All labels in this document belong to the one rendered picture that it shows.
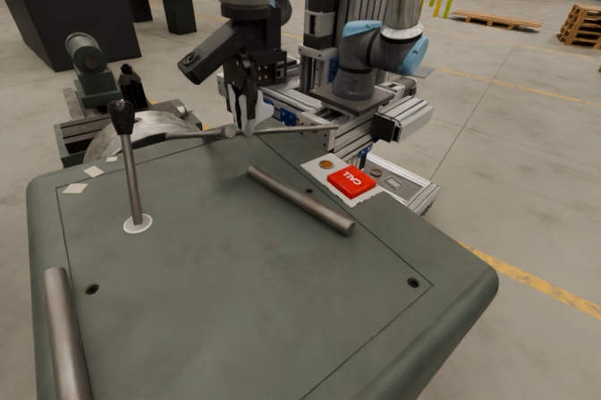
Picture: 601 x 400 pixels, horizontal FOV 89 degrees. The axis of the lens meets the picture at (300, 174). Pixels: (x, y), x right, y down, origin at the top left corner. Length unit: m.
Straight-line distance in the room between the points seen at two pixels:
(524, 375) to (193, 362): 1.80
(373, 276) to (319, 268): 0.07
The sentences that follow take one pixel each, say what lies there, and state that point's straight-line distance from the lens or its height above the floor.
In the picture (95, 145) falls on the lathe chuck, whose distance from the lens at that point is 0.83.
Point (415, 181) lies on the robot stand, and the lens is 2.38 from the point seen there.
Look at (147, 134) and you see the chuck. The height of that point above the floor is 1.24.
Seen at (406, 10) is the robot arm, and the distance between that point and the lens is 0.93.
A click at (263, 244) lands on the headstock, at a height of 1.25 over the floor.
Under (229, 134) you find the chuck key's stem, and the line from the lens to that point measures 0.54.
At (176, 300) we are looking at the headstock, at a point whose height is 1.25.
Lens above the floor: 1.58
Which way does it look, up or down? 37 degrees down
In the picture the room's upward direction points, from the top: 3 degrees clockwise
